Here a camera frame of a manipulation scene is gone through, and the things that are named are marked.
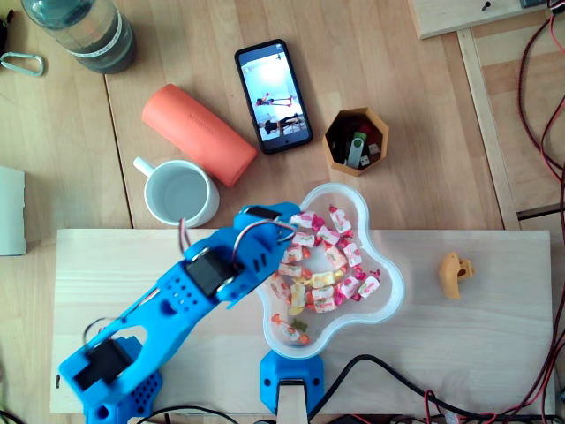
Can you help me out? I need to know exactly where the yellow wrapped candy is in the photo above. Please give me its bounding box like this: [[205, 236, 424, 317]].
[[289, 282, 308, 311], [308, 269, 346, 287]]

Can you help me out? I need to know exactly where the light wooden base board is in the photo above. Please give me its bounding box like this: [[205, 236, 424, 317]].
[[49, 228, 556, 417]]

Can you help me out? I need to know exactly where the light wooden frame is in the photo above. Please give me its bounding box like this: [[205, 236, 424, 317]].
[[456, 9, 565, 231]]

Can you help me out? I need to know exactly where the silver carabiner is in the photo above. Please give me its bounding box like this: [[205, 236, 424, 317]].
[[0, 51, 46, 78]]

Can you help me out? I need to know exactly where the black smartphone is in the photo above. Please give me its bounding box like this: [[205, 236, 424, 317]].
[[233, 38, 315, 156]]

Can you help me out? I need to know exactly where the white box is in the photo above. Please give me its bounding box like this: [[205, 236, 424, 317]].
[[0, 165, 27, 258]]

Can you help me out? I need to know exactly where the yellow hexagonal printed cup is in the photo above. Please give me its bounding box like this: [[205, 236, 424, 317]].
[[321, 106, 391, 178]]

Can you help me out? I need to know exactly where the red black braided cable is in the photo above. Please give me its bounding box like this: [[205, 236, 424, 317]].
[[516, 9, 565, 419]]

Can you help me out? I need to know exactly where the yellow 3D printed part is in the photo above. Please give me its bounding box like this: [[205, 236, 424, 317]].
[[437, 251, 478, 300]]

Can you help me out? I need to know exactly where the thin red black wire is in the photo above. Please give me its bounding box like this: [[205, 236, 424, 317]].
[[539, 95, 565, 183]]

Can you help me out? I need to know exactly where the red white black servo cable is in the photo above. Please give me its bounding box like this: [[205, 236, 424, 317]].
[[139, 285, 161, 307], [177, 217, 194, 261], [231, 219, 298, 269]]

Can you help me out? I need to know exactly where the light wooden post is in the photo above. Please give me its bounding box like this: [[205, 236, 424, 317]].
[[276, 379, 309, 424]]

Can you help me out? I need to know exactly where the blue printed post base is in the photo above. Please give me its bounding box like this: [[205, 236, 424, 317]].
[[259, 351, 326, 417]]

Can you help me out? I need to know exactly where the orange foam roller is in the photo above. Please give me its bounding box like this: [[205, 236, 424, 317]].
[[140, 83, 259, 188]]

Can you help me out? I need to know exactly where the black strap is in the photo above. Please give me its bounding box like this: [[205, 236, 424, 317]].
[[0, 9, 15, 52]]

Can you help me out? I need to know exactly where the thick black cable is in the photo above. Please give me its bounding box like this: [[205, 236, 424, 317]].
[[307, 354, 555, 421]]

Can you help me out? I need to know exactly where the Haribo plastic candy tub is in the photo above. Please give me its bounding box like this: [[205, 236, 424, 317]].
[[258, 181, 406, 360]]

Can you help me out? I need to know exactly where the green silver USB stick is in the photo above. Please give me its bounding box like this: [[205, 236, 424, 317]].
[[344, 131, 369, 169]]

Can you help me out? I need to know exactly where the white ceramic mug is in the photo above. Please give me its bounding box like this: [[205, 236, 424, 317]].
[[132, 155, 221, 229]]

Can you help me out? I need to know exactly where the light wooden plank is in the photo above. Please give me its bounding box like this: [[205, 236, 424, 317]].
[[407, 0, 554, 42]]

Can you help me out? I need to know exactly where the clear plastic water bottle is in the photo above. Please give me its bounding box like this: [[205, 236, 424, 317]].
[[19, 0, 139, 75]]

